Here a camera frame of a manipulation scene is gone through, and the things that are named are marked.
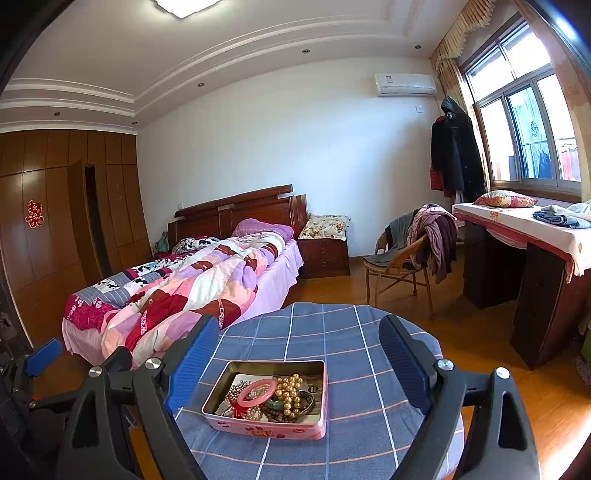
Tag black hanging coat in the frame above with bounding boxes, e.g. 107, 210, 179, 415
430, 96, 488, 204

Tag wooden bed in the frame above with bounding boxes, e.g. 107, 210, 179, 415
62, 185, 309, 370

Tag pink bangle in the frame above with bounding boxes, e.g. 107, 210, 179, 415
236, 378, 279, 408

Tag sliding window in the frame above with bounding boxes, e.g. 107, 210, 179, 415
464, 21, 583, 195

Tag wicker chair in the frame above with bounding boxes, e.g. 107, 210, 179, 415
363, 222, 437, 319

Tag square ceiling light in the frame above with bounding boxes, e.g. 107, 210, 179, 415
154, 0, 232, 19

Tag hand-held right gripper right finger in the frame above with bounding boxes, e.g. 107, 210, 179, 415
379, 314, 541, 480

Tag folded blue clothes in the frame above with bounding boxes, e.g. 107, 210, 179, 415
532, 203, 591, 230

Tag red paper decoration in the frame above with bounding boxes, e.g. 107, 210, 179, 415
25, 199, 44, 229

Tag wooden wardrobe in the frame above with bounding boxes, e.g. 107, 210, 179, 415
0, 129, 153, 352

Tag pink tin box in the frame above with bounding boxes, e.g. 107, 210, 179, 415
201, 360, 328, 440

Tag dark wooden desk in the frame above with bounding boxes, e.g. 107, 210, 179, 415
462, 217, 591, 370

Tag brown wooden bead bracelet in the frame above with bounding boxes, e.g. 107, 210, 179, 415
263, 406, 301, 423

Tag silver bangle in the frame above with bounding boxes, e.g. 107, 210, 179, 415
295, 390, 317, 418

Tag floral cushion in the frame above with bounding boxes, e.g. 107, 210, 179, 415
298, 213, 352, 241

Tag floral pillow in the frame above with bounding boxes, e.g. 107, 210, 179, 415
475, 190, 539, 208

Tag purple pillow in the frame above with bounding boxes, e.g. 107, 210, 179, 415
232, 218, 295, 241

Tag blue checked tablecloth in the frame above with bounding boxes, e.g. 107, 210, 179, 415
173, 302, 465, 480

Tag gold bead necklace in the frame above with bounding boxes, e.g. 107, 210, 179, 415
270, 374, 305, 416

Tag white desk cloth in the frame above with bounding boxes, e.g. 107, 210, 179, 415
452, 202, 591, 278

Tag grey garment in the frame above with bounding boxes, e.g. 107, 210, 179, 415
365, 212, 421, 268

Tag white air conditioner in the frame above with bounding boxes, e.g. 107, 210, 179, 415
374, 73, 437, 97

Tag patchwork quilt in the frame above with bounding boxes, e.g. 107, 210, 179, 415
65, 231, 289, 367

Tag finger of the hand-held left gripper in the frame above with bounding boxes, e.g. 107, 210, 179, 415
8, 338, 64, 407

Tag wooden nightstand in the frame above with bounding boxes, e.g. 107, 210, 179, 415
298, 237, 352, 279

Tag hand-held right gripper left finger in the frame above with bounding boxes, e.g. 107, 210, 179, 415
55, 314, 220, 480

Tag purple garment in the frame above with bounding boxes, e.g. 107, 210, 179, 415
409, 204, 459, 284

